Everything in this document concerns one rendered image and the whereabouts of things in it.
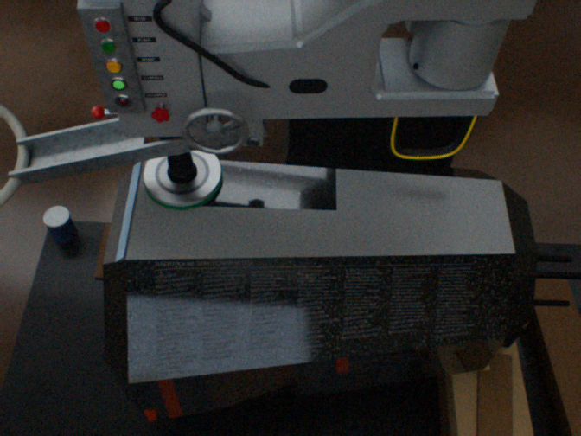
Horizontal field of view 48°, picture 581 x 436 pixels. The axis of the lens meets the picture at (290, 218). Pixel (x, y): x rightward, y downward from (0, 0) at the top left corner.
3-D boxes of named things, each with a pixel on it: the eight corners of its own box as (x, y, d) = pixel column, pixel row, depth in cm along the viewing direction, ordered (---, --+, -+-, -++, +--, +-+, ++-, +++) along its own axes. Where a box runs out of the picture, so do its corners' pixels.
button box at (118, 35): (146, 104, 145) (122, -3, 122) (145, 113, 144) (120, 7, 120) (110, 105, 145) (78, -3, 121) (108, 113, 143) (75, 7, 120)
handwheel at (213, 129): (250, 124, 157) (247, 79, 144) (250, 157, 151) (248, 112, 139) (187, 125, 156) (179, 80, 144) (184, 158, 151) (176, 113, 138)
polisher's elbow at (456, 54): (400, 36, 157) (416, -36, 140) (480, 33, 158) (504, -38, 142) (415, 94, 146) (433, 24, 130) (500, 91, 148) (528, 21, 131)
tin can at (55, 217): (63, 247, 268) (54, 231, 257) (47, 234, 271) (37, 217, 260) (82, 232, 272) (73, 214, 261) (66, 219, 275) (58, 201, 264)
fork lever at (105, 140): (267, 89, 171) (262, 76, 166) (269, 147, 160) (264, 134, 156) (29, 140, 183) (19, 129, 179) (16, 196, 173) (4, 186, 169)
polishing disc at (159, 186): (189, 219, 175) (188, 216, 174) (128, 182, 182) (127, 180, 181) (236, 166, 185) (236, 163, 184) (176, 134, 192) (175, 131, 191)
